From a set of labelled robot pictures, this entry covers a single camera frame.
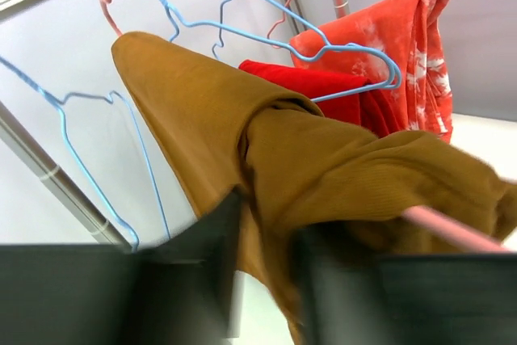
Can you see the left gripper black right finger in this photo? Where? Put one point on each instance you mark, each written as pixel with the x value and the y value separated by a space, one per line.
pixel 349 295

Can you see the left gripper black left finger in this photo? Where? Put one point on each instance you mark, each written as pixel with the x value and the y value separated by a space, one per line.
pixel 179 292

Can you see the brown mustard trousers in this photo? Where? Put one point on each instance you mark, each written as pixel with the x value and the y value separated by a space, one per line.
pixel 219 127

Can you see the light blue wire hanger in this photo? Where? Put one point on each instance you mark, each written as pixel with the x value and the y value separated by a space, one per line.
pixel 109 98

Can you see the orange white patterned trousers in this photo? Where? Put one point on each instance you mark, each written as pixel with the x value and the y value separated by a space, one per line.
pixel 407 32

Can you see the white silver clothes rack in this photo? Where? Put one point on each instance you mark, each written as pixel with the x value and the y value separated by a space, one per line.
pixel 32 154

